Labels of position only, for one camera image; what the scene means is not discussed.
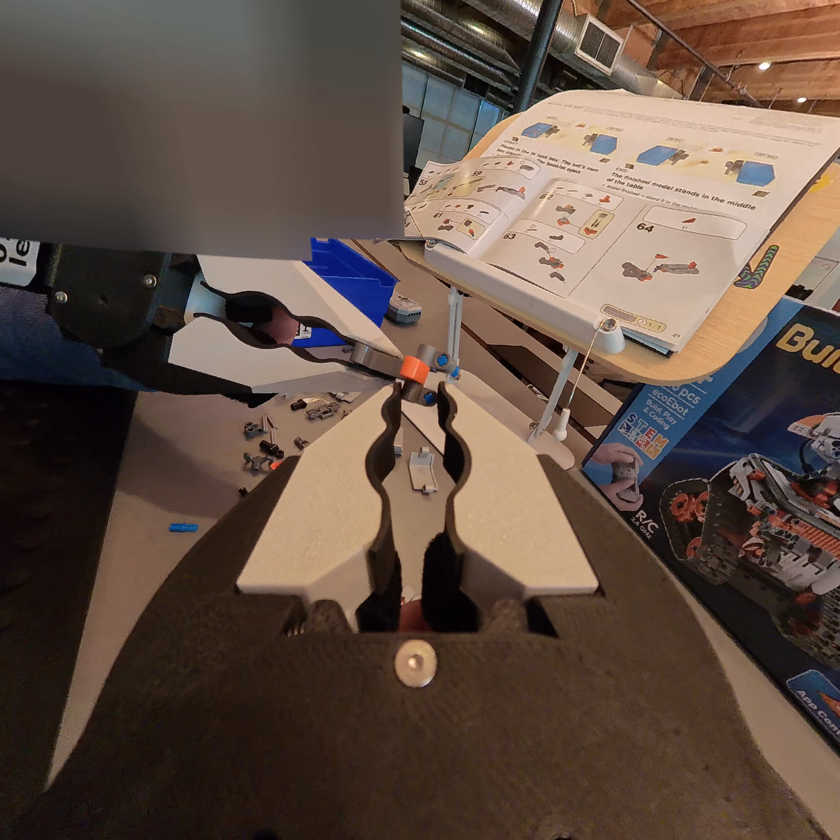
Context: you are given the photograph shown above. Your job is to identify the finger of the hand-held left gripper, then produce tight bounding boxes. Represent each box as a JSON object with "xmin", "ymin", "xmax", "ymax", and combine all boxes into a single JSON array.
[
  {"xmin": 169, "ymin": 315, "xmax": 401, "ymax": 395},
  {"xmin": 197, "ymin": 257, "xmax": 403, "ymax": 358}
]

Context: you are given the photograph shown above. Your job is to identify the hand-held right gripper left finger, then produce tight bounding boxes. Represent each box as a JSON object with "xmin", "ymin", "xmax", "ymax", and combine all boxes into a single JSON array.
[{"xmin": 236, "ymin": 387, "xmax": 401, "ymax": 611}]

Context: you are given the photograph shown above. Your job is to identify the open instruction booklet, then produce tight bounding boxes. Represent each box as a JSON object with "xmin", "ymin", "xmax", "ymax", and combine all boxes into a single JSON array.
[{"xmin": 403, "ymin": 154, "xmax": 775, "ymax": 358}]

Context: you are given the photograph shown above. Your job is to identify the scattered small black grey pieces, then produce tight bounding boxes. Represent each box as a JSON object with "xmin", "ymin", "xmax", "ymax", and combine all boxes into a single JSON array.
[{"xmin": 238, "ymin": 394, "xmax": 353, "ymax": 497}]

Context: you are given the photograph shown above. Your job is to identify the blue plastic bin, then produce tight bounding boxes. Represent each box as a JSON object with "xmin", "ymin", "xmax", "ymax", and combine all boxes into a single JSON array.
[{"xmin": 290, "ymin": 236, "xmax": 401, "ymax": 349}]

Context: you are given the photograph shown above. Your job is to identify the grey curved panel piece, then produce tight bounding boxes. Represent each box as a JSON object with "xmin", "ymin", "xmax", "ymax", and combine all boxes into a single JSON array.
[{"xmin": 408, "ymin": 448, "xmax": 440, "ymax": 494}]

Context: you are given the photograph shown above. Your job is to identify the blue toy cardboard box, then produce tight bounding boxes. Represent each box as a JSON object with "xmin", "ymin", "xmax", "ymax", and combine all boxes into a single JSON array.
[{"xmin": 581, "ymin": 295, "xmax": 840, "ymax": 749}]

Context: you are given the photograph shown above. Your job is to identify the person's left forearm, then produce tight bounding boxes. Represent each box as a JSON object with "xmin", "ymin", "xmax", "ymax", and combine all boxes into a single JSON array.
[{"xmin": 0, "ymin": 285, "xmax": 148, "ymax": 392}]

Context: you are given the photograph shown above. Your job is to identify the white air vent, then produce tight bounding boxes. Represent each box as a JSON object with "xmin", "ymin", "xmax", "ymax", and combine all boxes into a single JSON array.
[{"xmin": 575, "ymin": 13, "xmax": 624, "ymax": 74}]

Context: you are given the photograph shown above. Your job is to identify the white book stand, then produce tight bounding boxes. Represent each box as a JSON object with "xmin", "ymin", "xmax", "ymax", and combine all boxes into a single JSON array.
[{"xmin": 394, "ymin": 92, "xmax": 840, "ymax": 471}]

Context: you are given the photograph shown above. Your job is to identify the orange connector with blue pins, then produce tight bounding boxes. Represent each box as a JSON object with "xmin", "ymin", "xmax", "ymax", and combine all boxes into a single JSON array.
[{"xmin": 399, "ymin": 343, "xmax": 462, "ymax": 406}]

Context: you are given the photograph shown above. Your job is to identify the black support pole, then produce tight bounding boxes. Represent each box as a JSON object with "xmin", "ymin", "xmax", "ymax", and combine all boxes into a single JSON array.
[{"xmin": 514, "ymin": 0, "xmax": 565, "ymax": 114}]

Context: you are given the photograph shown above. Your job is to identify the silver air duct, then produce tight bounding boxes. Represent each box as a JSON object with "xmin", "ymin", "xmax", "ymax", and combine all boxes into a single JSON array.
[{"xmin": 402, "ymin": 0, "xmax": 660, "ymax": 99}]

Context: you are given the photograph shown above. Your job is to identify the white printed task sheet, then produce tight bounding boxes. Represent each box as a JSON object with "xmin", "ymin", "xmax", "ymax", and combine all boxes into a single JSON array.
[{"xmin": 502, "ymin": 88, "xmax": 840, "ymax": 227}]

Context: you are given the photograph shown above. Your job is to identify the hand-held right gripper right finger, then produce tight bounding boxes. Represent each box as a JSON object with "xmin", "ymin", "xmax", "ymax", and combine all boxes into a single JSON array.
[{"xmin": 438, "ymin": 384, "xmax": 599, "ymax": 608}]

